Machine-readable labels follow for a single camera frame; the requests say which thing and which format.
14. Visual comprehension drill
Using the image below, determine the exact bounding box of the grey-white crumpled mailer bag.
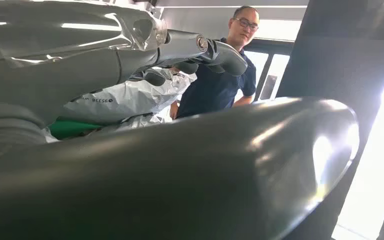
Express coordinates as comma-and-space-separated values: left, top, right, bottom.
89, 113, 166, 137

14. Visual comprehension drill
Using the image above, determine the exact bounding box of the person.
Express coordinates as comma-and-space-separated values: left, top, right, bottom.
169, 5, 261, 121

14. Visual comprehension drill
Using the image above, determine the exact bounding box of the large white mailer red print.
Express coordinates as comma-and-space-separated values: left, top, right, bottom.
61, 67, 198, 126

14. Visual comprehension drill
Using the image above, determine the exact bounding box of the green plastic crate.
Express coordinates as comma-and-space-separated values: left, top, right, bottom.
48, 118, 104, 141

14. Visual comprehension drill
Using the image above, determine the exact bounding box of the black window frame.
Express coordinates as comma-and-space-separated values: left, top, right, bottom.
244, 38, 296, 102

